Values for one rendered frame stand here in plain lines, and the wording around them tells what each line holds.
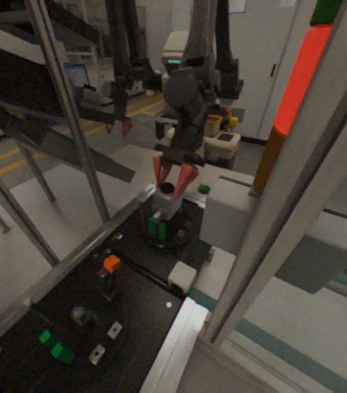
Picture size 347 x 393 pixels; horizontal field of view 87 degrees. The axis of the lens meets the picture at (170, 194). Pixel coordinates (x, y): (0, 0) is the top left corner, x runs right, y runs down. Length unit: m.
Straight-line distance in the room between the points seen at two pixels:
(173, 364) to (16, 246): 0.57
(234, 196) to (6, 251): 0.70
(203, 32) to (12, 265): 0.76
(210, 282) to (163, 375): 0.20
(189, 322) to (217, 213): 0.27
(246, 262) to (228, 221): 0.04
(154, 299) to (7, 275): 0.44
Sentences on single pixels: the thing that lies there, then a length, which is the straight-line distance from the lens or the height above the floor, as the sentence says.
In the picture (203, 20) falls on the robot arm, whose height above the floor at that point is 1.39.
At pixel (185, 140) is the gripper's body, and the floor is 1.20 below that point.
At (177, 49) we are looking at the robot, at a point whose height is 1.33.
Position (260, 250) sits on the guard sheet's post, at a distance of 0.17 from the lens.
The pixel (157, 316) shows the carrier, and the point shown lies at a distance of 0.40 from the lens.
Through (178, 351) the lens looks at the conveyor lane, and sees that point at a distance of 0.40.
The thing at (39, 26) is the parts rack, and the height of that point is 1.37.
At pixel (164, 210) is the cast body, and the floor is 1.08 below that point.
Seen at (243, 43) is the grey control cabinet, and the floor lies 1.33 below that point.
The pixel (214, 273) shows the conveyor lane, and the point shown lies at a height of 0.92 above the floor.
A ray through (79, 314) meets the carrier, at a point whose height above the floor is 1.04.
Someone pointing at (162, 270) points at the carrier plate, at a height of 0.97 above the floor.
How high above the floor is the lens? 1.35
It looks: 40 degrees down
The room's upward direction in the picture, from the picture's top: straight up
